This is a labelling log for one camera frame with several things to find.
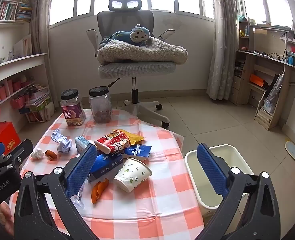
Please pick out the red instant noodle cup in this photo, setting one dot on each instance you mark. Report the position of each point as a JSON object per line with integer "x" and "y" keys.
{"x": 115, "y": 143}

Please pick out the small brown peel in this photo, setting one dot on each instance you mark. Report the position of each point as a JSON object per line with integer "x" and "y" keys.
{"x": 51, "y": 154}

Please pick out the orange peel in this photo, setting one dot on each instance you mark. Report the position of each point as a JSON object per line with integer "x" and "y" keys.
{"x": 98, "y": 191}

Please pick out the light blue floor scale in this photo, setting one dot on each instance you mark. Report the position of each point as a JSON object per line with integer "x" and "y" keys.
{"x": 293, "y": 150}

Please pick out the white bookshelf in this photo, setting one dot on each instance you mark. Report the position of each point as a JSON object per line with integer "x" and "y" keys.
{"x": 17, "y": 62}

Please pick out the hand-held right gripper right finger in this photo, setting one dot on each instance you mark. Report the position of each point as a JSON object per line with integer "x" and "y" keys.
{"x": 212, "y": 172}

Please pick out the side window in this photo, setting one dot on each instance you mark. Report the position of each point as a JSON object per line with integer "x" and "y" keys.
{"x": 257, "y": 2}

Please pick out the clear jar of dried fruit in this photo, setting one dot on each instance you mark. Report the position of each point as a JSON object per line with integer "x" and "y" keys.
{"x": 101, "y": 107}

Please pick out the row of upright books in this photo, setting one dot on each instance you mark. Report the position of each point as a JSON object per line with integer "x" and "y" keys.
{"x": 5, "y": 11}

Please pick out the orange box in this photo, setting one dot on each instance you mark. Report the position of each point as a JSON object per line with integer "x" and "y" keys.
{"x": 257, "y": 80}

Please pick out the red gift box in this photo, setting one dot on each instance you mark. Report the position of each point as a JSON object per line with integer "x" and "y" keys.
{"x": 7, "y": 135}

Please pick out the clear plastic wrapper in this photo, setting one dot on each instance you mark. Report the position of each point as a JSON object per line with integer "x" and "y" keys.
{"x": 78, "y": 198}

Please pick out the yellow snack packet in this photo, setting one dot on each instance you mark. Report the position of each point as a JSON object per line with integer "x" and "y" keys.
{"x": 135, "y": 137}

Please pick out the pink storage basket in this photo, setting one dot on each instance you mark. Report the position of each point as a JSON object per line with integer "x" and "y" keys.
{"x": 18, "y": 103}

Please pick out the long blue box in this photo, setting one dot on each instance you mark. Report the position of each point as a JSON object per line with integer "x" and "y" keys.
{"x": 107, "y": 166}

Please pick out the small tissue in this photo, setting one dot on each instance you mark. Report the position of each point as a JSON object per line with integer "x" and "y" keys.
{"x": 38, "y": 153}

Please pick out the white plastic bin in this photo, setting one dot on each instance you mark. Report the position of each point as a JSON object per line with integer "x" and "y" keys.
{"x": 200, "y": 177}

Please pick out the blue bottle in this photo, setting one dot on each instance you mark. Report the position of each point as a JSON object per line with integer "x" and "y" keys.
{"x": 291, "y": 60}

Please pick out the orange checkered tablecloth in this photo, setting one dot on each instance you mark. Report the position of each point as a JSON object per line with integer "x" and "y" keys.
{"x": 162, "y": 167}

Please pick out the stack of colourful books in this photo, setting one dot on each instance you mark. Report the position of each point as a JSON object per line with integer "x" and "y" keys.
{"x": 23, "y": 13}

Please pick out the person's left hand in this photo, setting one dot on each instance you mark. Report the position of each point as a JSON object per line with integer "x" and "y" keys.
{"x": 3, "y": 213}

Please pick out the grey lace curtain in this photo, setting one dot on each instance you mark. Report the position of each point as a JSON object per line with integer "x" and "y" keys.
{"x": 38, "y": 30}
{"x": 222, "y": 55}

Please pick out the small blue white box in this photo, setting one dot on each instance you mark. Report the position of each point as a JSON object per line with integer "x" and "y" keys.
{"x": 137, "y": 152}

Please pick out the leaf print paper cup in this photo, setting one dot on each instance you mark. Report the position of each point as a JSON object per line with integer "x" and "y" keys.
{"x": 131, "y": 177}

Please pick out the purple label nut jar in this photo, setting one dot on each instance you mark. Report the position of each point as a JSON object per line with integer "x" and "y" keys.
{"x": 73, "y": 115}

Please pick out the grey office chair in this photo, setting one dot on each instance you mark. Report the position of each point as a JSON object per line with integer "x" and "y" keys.
{"x": 137, "y": 70}

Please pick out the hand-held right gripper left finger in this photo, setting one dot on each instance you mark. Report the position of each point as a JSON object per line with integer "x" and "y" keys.
{"x": 81, "y": 172}

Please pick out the white paper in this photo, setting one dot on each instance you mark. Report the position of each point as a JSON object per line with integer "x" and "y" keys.
{"x": 62, "y": 142}

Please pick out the beige fleece blanket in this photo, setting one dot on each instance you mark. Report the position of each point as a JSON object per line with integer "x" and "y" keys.
{"x": 147, "y": 52}

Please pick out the blue monkey plush toy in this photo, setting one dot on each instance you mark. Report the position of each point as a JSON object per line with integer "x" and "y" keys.
{"x": 137, "y": 36}

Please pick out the wooden desk shelf unit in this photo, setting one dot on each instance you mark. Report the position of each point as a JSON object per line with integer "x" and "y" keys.
{"x": 240, "y": 90}

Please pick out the light blue tissue packet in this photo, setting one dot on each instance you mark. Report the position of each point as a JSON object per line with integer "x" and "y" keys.
{"x": 82, "y": 143}

